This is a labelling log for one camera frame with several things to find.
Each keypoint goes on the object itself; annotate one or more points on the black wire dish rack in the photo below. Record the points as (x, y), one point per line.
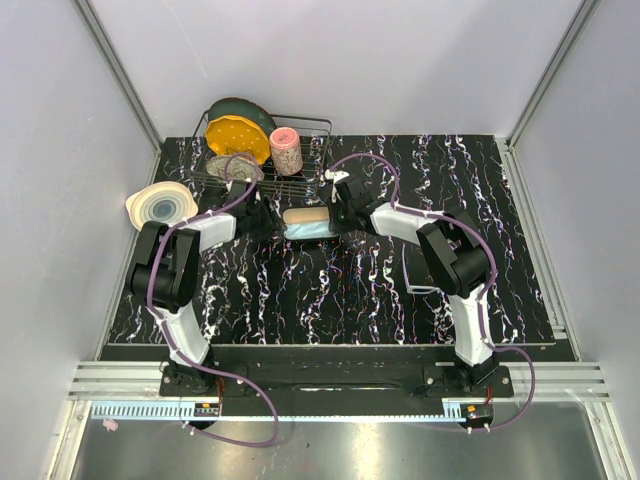
(314, 138)

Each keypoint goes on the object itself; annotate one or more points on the grey patterned small plate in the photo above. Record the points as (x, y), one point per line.
(227, 168)

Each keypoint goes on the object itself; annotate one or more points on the black glasses case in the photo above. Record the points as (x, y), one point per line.
(305, 215)

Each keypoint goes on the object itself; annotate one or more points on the yellow dotted plate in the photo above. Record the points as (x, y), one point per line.
(232, 134)

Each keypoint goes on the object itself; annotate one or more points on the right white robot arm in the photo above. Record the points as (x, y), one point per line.
(458, 260)

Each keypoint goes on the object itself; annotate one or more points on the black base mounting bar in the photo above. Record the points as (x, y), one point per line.
(431, 371)

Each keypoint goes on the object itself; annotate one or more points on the cream bowl with rings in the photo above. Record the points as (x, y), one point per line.
(166, 202)

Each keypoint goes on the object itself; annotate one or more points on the white frame sunglasses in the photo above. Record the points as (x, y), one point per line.
(415, 272)

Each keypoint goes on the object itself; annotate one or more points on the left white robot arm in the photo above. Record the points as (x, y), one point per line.
(164, 271)

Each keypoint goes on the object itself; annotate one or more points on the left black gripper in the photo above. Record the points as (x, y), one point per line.
(265, 232)

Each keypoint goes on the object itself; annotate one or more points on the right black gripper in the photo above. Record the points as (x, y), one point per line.
(340, 228)

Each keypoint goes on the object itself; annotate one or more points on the dark green plate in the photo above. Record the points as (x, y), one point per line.
(243, 108)

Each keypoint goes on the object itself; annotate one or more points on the light blue cleaning cloth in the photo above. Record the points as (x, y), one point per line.
(308, 231)

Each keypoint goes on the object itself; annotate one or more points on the pink patterned cup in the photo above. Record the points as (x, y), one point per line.
(286, 152)

